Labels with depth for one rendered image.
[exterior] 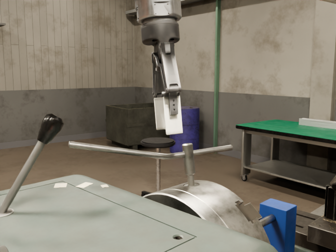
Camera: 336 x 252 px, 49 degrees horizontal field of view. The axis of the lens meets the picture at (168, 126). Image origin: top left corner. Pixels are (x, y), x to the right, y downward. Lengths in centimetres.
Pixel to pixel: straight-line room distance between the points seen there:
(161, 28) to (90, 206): 34
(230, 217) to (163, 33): 36
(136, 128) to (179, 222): 617
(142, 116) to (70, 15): 268
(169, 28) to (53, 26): 720
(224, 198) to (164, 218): 20
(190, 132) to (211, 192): 570
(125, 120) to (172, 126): 597
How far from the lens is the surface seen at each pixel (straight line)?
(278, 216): 104
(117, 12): 855
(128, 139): 664
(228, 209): 71
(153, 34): 71
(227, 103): 640
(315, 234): 119
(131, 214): 57
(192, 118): 640
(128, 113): 657
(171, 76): 64
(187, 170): 75
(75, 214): 58
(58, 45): 788
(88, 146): 70
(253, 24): 609
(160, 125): 80
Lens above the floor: 147
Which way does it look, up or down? 9 degrees down
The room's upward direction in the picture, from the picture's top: straight up
